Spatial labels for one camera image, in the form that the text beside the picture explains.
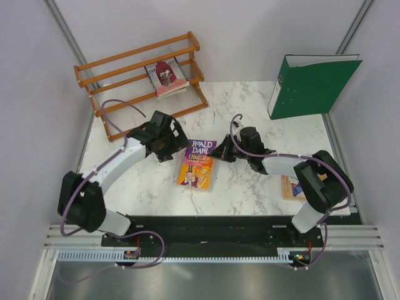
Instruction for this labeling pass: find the wooden two-tier book rack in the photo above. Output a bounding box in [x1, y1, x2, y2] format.
[74, 31, 208, 142]

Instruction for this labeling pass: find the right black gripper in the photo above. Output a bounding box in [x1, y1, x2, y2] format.
[209, 134, 251, 163]

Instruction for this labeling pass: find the red Treehouse book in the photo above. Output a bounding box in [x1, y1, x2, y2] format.
[157, 87, 187, 99]

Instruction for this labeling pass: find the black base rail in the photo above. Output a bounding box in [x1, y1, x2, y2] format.
[101, 216, 324, 259]

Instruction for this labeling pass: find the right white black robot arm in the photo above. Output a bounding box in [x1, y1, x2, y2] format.
[209, 127, 354, 246]

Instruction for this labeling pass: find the white slotted cable duct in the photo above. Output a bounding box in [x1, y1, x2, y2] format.
[56, 248, 294, 264]

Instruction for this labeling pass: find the blue Nineteen Eighty-Four book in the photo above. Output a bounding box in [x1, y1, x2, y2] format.
[145, 57, 191, 90]

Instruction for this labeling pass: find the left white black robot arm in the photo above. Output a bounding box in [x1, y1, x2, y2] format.
[57, 111, 189, 246]

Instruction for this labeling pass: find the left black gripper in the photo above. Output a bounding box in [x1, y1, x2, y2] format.
[156, 122, 191, 163]

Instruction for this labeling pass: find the yellow Roald Dahl book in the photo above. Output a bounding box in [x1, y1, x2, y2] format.
[177, 139, 217, 190]

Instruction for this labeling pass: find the brown cover book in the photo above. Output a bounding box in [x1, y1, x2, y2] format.
[281, 176, 306, 201]

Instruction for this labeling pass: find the purple castle cover book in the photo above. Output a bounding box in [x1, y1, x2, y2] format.
[145, 58, 190, 97]

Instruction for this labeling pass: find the green lever arch binder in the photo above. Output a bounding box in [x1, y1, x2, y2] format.
[267, 54, 363, 120]

